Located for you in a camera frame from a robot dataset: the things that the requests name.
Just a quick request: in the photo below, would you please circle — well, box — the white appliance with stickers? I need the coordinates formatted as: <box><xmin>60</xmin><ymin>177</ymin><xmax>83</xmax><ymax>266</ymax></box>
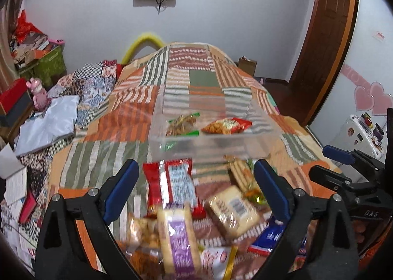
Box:
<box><xmin>323</xmin><ymin>114</ymin><xmax>386</xmax><ymax>183</ymax></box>

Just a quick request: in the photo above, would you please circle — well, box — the pink heart wall sticker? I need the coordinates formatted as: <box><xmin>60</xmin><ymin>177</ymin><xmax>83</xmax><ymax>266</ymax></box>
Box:
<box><xmin>342</xmin><ymin>64</ymin><xmax>393</xmax><ymax>117</ymax></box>

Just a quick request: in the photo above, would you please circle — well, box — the red plastic bag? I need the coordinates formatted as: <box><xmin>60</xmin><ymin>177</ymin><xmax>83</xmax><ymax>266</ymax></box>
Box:
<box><xmin>14</xmin><ymin>10</ymin><xmax>35</xmax><ymax>42</ymax></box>

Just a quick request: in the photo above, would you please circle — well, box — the person's right hand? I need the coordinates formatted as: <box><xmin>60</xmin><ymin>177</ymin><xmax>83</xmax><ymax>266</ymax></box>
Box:
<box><xmin>350</xmin><ymin>219</ymin><xmax>366</xmax><ymax>245</ymax></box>

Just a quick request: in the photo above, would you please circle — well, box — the white pink snack packet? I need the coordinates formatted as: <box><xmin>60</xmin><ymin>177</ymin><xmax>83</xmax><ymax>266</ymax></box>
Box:
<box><xmin>199</xmin><ymin>247</ymin><xmax>239</xmax><ymax>280</ymax></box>

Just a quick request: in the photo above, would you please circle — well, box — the checkered quilt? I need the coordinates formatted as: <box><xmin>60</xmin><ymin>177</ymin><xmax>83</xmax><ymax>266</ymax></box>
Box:
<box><xmin>0</xmin><ymin>59</ymin><xmax>124</xmax><ymax>268</ymax></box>

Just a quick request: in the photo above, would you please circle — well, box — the brown cardboard box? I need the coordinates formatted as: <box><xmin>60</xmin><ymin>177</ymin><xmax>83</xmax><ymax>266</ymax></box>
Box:
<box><xmin>238</xmin><ymin>56</ymin><xmax>257</xmax><ymax>77</ymax></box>

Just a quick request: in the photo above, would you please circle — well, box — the white cloth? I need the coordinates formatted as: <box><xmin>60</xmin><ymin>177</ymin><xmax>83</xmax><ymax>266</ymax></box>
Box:
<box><xmin>14</xmin><ymin>95</ymin><xmax>81</xmax><ymax>158</ymax></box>

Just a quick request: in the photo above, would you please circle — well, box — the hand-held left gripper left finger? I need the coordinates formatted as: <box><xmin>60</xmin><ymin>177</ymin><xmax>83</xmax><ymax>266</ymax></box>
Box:
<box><xmin>34</xmin><ymin>159</ymin><xmax>140</xmax><ymax>280</ymax></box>

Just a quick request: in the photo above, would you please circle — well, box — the red orange snack packet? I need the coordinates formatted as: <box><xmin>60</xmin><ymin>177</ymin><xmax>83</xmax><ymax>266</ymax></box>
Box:
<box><xmin>200</xmin><ymin>117</ymin><xmax>253</xmax><ymax>135</ymax></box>

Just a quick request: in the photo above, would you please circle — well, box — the striped biscuit packet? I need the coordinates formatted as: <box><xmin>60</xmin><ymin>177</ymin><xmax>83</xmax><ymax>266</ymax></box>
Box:
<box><xmin>225</xmin><ymin>156</ymin><xmax>256</xmax><ymax>192</ymax></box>

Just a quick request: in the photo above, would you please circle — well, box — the purple label cracker packet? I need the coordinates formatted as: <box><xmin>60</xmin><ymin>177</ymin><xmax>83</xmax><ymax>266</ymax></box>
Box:
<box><xmin>156</xmin><ymin>203</ymin><xmax>204</xmax><ymax>275</ymax></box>

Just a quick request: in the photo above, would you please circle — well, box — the red box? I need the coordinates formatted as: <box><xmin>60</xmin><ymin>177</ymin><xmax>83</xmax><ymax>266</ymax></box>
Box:
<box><xmin>0</xmin><ymin>78</ymin><xmax>32</xmax><ymax>115</ymax></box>

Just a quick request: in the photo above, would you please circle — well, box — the white card sheet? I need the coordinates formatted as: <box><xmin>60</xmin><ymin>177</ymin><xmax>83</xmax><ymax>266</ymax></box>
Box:
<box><xmin>0</xmin><ymin>143</ymin><xmax>27</xmax><ymax>180</ymax></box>

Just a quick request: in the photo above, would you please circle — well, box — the beige cracker packet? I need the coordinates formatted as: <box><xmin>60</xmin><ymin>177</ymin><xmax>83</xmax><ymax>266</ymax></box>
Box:
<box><xmin>205</xmin><ymin>186</ymin><xmax>262</xmax><ymax>239</ymax></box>

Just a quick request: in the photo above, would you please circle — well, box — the clear packet of orange crisps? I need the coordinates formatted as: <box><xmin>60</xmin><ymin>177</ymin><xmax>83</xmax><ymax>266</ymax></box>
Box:
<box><xmin>124</xmin><ymin>212</ymin><xmax>165</xmax><ymax>280</ymax></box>

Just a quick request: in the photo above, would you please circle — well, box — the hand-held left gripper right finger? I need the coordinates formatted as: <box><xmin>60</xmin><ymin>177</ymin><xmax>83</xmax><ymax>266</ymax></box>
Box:
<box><xmin>253</xmin><ymin>159</ymin><xmax>360</xmax><ymax>280</ymax></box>

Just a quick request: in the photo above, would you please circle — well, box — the red book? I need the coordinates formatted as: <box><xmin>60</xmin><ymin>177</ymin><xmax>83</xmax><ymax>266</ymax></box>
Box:
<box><xmin>18</xmin><ymin>190</ymin><xmax>38</xmax><ymax>224</ymax></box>

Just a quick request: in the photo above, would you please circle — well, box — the green box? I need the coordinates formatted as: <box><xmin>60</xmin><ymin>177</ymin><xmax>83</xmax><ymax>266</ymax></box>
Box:
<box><xmin>17</xmin><ymin>45</ymin><xmax>67</xmax><ymax>88</ymax></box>

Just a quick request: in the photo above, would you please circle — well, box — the pink plush toy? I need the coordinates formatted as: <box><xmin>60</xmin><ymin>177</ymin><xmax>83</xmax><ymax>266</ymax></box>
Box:
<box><xmin>26</xmin><ymin>77</ymin><xmax>50</xmax><ymax>112</ymax></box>

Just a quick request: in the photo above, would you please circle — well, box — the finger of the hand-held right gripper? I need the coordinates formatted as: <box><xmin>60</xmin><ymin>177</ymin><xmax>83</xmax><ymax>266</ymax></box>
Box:
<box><xmin>322</xmin><ymin>145</ymin><xmax>384</xmax><ymax>176</ymax></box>
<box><xmin>309</xmin><ymin>165</ymin><xmax>357</xmax><ymax>191</ymax></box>

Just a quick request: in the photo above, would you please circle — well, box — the striped curtain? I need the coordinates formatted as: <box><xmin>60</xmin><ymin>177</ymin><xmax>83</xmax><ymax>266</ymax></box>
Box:
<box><xmin>0</xmin><ymin>0</ymin><xmax>29</xmax><ymax>93</ymax></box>

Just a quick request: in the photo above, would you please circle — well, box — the open book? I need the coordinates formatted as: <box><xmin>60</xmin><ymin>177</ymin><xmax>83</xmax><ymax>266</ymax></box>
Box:
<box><xmin>4</xmin><ymin>166</ymin><xmax>29</xmax><ymax>207</ymax></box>

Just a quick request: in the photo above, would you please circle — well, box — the blue snack packet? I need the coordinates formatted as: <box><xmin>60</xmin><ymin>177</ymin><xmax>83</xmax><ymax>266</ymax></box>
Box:
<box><xmin>247</xmin><ymin>221</ymin><xmax>308</xmax><ymax>256</ymax></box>

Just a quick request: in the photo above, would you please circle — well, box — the clear plastic container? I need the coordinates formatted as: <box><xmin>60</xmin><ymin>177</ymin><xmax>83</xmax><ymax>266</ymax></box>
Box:
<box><xmin>148</xmin><ymin>95</ymin><xmax>277</xmax><ymax>164</ymax></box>

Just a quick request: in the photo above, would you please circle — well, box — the dark grey box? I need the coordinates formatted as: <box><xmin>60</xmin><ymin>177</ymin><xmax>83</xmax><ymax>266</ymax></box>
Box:
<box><xmin>0</xmin><ymin>96</ymin><xmax>35</xmax><ymax>128</ymax></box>

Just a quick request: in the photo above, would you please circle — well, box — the green peanut packet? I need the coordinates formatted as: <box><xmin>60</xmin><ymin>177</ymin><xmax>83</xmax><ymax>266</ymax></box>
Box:
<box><xmin>165</xmin><ymin>112</ymin><xmax>201</xmax><ymax>138</ymax></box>

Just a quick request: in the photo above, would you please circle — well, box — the yellow foam tube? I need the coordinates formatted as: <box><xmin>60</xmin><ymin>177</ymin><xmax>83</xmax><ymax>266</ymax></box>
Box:
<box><xmin>121</xmin><ymin>32</ymin><xmax>165</xmax><ymax>64</ymax></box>

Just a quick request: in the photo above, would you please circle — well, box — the brown wooden door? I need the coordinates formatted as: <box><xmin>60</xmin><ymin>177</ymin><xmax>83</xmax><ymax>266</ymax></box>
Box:
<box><xmin>288</xmin><ymin>0</ymin><xmax>360</xmax><ymax>127</ymax></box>

